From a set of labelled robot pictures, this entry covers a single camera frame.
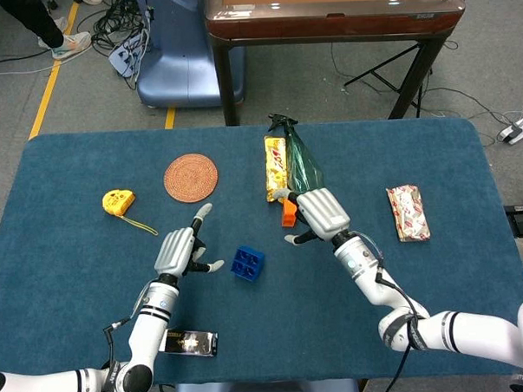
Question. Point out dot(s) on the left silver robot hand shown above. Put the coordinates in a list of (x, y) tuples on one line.
[(175, 252)]

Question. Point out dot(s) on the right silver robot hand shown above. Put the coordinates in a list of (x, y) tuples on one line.
[(323, 213)]

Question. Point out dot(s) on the orange toy block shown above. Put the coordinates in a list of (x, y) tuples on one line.
[(288, 214)]

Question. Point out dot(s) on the blue toy block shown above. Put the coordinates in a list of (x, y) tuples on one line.
[(247, 264)]

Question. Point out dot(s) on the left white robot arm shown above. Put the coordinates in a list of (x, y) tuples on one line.
[(148, 335)]

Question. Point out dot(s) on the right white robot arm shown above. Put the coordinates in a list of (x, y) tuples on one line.
[(467, 330)]

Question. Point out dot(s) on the green plastic spray bottle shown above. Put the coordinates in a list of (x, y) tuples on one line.
[(301, 164)]

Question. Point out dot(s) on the gold foil snack package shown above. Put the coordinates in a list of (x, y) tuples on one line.
[(275, 169)]

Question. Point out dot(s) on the round woven orange coaster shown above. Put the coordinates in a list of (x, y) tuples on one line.
[(191, 178)]

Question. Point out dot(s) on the yellow tape measure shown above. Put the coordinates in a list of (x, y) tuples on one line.
[(116, 202)]

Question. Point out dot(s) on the red white snack packet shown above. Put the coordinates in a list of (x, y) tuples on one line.
[(407, 213)]

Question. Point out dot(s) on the blue felt table cover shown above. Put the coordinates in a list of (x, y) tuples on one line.
[(292, 299)]

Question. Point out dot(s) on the black white carton box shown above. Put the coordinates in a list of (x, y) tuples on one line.
[(194, 343)]

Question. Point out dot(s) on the black tripod stand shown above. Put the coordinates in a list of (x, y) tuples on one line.
[(382, 75)]

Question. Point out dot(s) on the blue grey machine base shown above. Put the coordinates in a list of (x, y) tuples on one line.
[(177, 56)]

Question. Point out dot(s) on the brown mahjong table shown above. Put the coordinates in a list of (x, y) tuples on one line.
[(332, 15)]

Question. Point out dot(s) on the white power strip with plugs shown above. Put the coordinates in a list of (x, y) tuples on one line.
[(125, 56)]

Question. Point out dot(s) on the white sneaker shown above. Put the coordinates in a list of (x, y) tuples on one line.
[(70, 44)]

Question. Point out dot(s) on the person leg black trousers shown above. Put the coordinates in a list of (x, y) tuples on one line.
[(32, 15)]

